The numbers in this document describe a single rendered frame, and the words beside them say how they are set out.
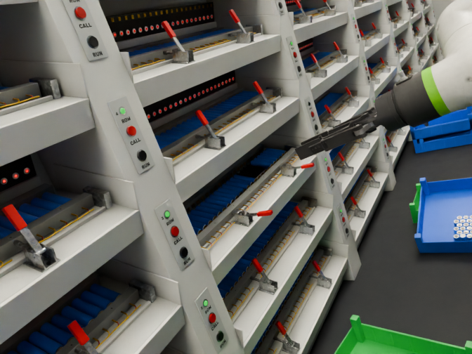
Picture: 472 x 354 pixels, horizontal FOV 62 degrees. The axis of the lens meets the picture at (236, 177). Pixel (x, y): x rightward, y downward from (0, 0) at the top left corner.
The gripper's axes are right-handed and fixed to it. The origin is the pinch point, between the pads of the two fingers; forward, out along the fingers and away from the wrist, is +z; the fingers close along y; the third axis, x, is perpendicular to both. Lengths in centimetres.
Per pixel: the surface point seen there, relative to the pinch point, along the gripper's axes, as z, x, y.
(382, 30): 12, -12, -169
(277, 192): 16.8, 7.9, -2.9
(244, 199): 19.3, 3.9, 7.4
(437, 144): 8, 55, -146
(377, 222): 25, 54, -69
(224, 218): 19.3, 3.7, 16.6
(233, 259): 17.2, 10.9, 23.1
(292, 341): 25, 42, 12
